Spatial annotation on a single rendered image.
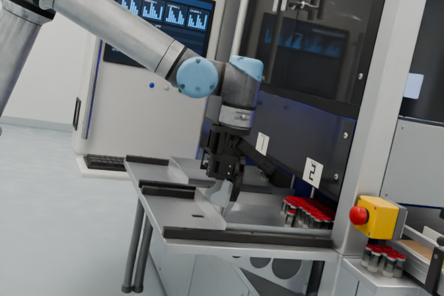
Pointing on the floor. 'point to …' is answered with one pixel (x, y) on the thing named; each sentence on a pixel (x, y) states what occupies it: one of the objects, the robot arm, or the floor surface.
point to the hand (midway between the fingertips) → (226, 212)
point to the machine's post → (377, 115)
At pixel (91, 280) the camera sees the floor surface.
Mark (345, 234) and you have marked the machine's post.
